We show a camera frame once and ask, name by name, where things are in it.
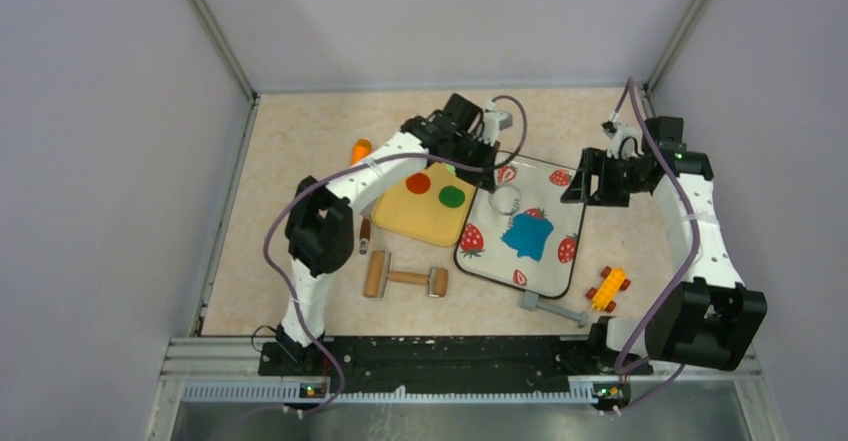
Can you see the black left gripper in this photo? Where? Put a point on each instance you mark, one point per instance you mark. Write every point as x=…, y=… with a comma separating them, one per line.
x=481, y=180

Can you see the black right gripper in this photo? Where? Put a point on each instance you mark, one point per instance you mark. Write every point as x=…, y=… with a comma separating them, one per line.
x=594, y=162

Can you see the white strawberry enamel tray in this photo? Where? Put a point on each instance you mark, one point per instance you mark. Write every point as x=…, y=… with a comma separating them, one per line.
x=481, y=253

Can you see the blue play dough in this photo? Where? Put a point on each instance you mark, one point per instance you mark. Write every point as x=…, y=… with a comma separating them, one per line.
x=528, y=235

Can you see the silver tape roll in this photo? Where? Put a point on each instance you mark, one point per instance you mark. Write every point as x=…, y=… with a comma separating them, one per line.
x=505, y=200

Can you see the wooden roller tool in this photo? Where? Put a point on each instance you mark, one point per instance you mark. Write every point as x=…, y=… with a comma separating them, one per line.
x=380, y=273

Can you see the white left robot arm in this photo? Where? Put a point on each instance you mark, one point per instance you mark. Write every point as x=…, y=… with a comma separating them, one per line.
x=319, y=223

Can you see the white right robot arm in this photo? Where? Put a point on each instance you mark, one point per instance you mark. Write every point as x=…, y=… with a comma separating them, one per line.
x=709, y=317

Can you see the dark green dough disc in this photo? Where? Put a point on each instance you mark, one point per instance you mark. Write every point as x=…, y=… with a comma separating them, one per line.
x=451, y=197

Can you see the red dough disc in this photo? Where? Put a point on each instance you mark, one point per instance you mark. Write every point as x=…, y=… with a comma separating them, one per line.
x=418, y=183

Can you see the yellow toy brick car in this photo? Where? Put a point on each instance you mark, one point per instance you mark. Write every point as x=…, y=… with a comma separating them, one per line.
x=602, y=297

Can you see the orange toy rolling pin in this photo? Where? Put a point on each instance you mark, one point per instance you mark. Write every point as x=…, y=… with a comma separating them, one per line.
x=360, y=150

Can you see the grey toy bolt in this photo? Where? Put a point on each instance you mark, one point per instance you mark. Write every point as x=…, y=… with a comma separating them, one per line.
x=531, y=301

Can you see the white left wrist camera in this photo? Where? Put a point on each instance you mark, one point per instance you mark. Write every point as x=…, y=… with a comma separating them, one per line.
x=494, y=121

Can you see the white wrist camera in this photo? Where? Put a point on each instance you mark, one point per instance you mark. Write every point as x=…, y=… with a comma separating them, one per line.
x=624, y=139
x=494, y=121

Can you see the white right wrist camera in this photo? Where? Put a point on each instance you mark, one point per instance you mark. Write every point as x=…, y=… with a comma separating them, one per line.
x=624, y=139

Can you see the brown handled scraper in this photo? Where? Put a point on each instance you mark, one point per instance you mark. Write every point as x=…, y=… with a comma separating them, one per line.
x=364, y=235

